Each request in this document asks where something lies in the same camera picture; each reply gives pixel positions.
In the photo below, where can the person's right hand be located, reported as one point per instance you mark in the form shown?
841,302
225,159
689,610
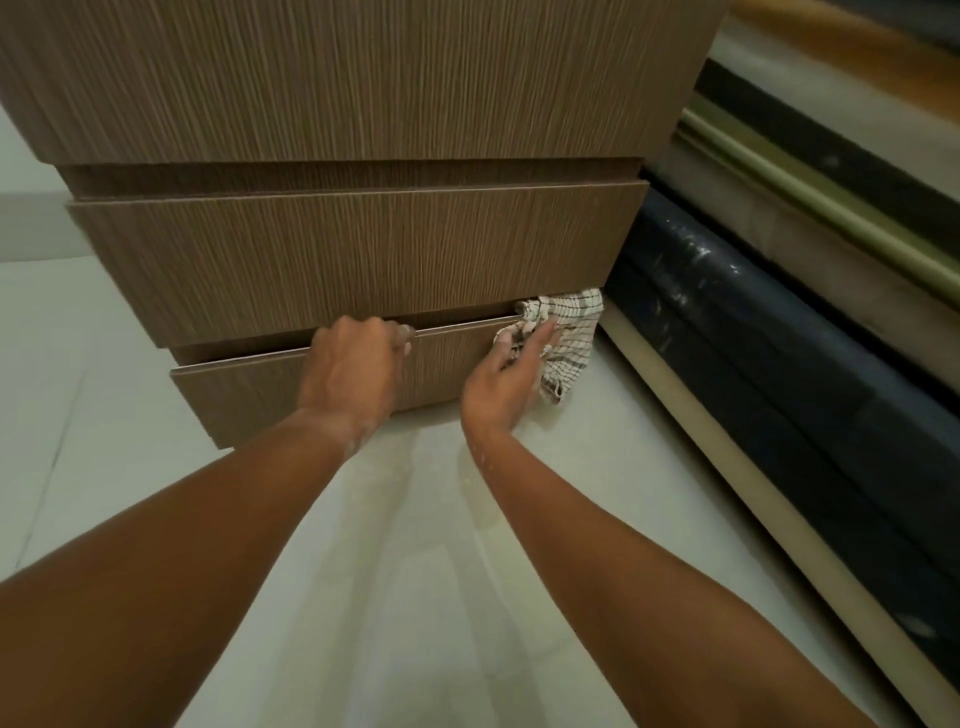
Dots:
499,394

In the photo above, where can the person's left hand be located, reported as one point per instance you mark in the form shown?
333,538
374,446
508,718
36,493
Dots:
349,379

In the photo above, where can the person's left fingers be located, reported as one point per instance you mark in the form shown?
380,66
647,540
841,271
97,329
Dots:
403,337

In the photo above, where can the person's right thumb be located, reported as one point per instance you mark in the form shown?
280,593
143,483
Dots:
504,341

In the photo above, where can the small brown wooden drawer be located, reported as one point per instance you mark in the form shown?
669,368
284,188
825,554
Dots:
442,364

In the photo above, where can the white checkered cloth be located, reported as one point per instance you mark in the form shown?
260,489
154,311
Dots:
571,337

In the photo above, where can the person's left forearm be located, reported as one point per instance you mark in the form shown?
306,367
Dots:
165,577

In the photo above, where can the person's right forearm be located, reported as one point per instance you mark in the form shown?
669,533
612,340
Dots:
637,600

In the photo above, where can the medium brown wooden drawer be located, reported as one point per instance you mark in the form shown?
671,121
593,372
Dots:
352,262

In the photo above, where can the brown wooden drawer cabinet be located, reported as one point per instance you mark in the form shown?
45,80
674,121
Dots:
225,178

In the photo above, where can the large brown wooden drawer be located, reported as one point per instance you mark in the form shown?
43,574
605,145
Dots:
352,75

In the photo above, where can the dark blue mattress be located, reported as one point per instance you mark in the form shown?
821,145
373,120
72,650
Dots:
787,390

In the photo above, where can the beige bed base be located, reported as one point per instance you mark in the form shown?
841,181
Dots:
757,510

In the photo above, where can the beige mattress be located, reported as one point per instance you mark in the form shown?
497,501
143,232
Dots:
840,255

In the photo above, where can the black mattress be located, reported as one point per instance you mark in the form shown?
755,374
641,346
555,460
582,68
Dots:
825,146

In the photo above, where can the grey bed sheet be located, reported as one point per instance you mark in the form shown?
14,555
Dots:
810,90

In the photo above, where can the orange blanket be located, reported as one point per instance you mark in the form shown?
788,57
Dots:
885,52

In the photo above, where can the olive green bed rail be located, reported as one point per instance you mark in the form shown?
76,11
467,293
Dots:
825,199

